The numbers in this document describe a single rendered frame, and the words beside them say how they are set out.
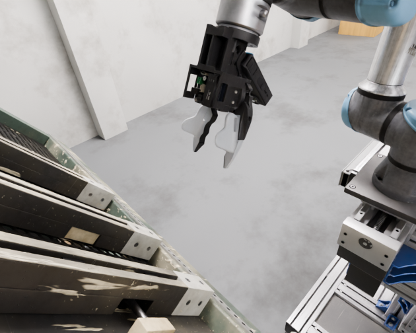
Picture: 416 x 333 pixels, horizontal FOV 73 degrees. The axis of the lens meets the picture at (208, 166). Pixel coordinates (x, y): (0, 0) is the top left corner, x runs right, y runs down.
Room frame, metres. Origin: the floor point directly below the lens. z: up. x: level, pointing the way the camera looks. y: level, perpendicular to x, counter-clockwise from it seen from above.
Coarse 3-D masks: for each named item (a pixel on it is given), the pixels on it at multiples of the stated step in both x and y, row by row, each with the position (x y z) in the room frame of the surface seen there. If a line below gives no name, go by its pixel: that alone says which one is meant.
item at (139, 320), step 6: (138, 318) 0.22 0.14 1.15; (144, 318) 0.22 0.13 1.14; (150, 318) 0.23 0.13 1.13; (156, 318) 0.23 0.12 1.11; (162, 318) 0.24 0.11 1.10; (138, 324) 0.21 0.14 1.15; (144, 324) 0.21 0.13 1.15; (150, 324) 0.21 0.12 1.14; (156, 324) 0.22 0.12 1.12; (162, 324) 0.22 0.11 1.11; (168, 324) 0.23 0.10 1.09; (132, 330) 0.20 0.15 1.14; (138, 330) 0.20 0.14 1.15; (144, 330) 0.20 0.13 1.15; (150, 330) 0.20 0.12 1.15; (156, 330) 0.20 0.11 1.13; (162, 330) 0.21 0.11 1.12; (168, 330) 0.21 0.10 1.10; (174, 330) 0.22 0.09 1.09
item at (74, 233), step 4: (72, 228) 0.43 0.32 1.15; (76, 228) 0.44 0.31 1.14; (68, 232) 0.43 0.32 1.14; (72, 232) 0.43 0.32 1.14; (76, 232) 0.43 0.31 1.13; (80, 232) 0.44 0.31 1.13; (84, 232) 0.44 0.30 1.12; (88, 232) 0.45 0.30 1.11; (68, 236) 0.42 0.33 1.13; (72, 236) 0.43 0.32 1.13; (76, 236) 0.43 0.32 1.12; (80, 236) 0.44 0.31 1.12; (84, 236) 0.44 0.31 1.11; (88, 236) 0.44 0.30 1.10; (92, 236) 0.45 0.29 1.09; (96, 236) 0.45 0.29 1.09; (80, 240) 0.43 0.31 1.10; (84, 240) 0.44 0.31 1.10; (88, 240) 0.44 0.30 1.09; (92, 240) 0.45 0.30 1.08
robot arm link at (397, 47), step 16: (384, 32) 0.70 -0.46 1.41; (400, 32) 0.66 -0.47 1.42; (384, 48) 0.68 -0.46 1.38; (400, 48) 0.65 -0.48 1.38; (384, 64) 0.66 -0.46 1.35; (400, 64) 0.65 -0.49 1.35; (368, 80) 0.69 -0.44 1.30; (384, 80) 0.65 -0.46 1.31; (400, 80) 0.64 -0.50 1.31; (352, 96) 0.71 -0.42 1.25; (368, 96) 0.65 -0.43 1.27; (384, 96) 0.63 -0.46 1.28; (400, 96) 0.63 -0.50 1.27; (352, 112) 0.68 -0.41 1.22; (368, 112) 0.64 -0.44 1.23; (384, 112) 0.62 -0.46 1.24; (352, 128) 0.67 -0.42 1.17; (368, 128) 0.63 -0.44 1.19
